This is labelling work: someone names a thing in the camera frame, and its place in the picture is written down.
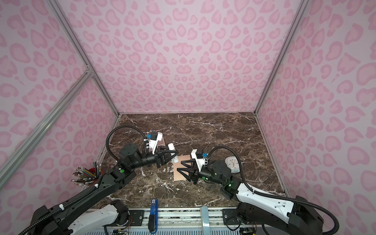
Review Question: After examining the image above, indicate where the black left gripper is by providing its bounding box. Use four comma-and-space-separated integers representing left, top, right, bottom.
130, 145, 178, 171

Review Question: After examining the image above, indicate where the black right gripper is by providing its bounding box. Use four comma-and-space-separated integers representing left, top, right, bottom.
177, 160, 225, 187

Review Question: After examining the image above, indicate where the white glue stick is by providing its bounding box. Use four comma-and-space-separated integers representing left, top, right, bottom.
168, 143, 179, 163

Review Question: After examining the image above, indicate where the peach pink envelope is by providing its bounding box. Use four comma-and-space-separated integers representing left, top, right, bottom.
172, 155, 192, 182

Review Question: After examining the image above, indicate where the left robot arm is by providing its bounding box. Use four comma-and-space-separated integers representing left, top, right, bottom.
21, 127, 178, 235

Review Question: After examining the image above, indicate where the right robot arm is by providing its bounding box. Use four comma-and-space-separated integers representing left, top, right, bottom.
177, 146, 340, 235

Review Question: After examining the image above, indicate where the pink desk calculator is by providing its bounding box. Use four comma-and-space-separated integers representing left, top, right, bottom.
157, 138, 166, 146

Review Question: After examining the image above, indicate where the white round clock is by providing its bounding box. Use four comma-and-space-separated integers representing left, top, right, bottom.
225, 156, 240, 174

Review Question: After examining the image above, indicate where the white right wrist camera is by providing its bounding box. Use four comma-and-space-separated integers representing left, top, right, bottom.
191, 149, 209, 172

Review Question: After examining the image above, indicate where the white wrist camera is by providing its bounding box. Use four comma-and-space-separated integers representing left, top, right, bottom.
191, 149, 209, 172
143, 131, 163, 155

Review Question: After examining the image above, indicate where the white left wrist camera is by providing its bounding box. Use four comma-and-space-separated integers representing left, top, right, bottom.
143, 131, 163, 155

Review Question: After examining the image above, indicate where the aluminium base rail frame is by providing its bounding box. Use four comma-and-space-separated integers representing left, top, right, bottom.
96, 206, 283, 235

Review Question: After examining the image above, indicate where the blue black tool on rail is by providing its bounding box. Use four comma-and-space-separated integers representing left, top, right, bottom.
148, 198, 158, 234

